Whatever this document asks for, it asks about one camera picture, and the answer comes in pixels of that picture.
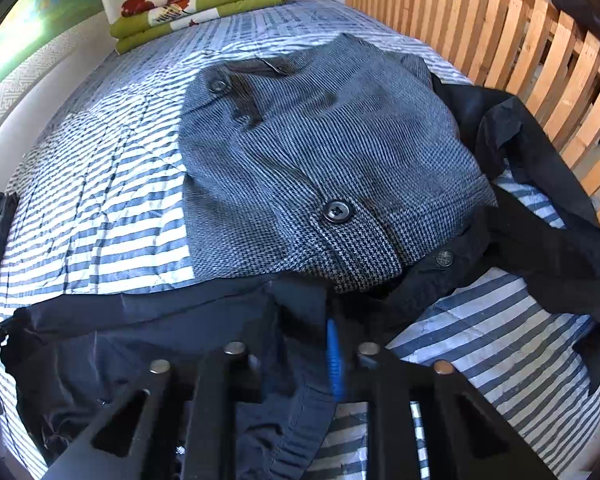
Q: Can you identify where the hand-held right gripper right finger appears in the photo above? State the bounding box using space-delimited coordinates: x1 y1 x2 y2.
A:
326 317 560 480

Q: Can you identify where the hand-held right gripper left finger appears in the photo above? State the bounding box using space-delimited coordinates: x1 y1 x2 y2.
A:
42 342 277 480

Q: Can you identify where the dark navy garment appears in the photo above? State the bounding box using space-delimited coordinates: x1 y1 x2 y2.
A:
0 72 600 463

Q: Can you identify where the blue white striped bed quilt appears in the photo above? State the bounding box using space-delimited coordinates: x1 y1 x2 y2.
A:
0 0 600 480

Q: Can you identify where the grey houndstooth jacket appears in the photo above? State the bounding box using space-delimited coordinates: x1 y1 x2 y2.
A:
180 34 499 295

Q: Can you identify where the green folded quilt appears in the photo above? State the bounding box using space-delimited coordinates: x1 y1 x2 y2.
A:
110 0 290 56

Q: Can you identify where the green landscape wall poster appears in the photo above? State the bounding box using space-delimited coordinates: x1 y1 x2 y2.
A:
0 0 104 107

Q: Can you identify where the wooden slatted rail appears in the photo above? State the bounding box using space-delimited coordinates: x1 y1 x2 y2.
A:
345 0 600 261

